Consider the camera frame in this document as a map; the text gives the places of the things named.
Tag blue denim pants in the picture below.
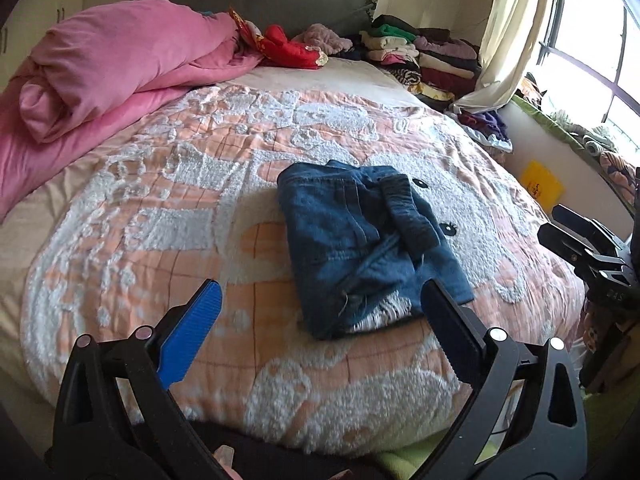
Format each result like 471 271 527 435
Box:
277 160 474 340

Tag yellow flat object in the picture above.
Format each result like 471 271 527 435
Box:
518 159 564 212

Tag purple clothes pile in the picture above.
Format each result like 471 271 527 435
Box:
446 110 513 153

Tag stack of folded clothes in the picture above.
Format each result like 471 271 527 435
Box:
343 14 482 112

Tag cream curtain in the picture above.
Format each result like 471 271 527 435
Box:
454 0 550 113

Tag orange white chenille bedspread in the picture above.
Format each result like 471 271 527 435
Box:
1 60 585 455

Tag mauve plush cloth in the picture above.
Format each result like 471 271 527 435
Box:
293 23 352 55

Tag pink duvet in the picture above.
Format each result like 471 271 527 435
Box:
1 0 262 214

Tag red fabric item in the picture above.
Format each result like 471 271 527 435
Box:
228 8 329 70

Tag grey headboard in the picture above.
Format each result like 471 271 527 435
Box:
129 0 379 42

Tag window frame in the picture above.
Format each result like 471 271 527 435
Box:
534 0 640 162

